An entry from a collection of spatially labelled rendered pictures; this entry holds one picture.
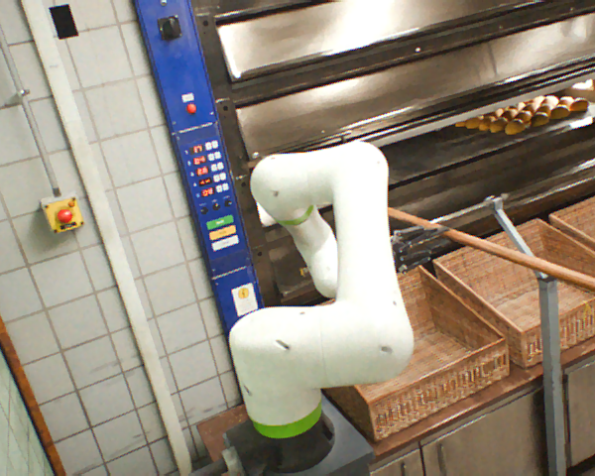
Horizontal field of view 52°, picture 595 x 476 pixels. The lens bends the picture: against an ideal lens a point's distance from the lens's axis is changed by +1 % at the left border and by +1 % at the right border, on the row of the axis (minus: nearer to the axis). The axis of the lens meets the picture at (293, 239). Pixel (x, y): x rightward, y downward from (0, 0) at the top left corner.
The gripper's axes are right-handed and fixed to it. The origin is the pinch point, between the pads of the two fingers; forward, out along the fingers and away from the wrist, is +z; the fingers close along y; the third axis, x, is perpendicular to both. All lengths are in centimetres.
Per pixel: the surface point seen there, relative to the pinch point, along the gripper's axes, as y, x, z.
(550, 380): 62, 6, 33
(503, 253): 0.2, 20.9, 4.8
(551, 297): 30.9, 6.7, 34.7
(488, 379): 59, -4, 16
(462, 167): 2, -53, 52
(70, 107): -55, -53, -82
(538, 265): 0.2, 32.3, 5.5
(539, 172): 16, -53, 92
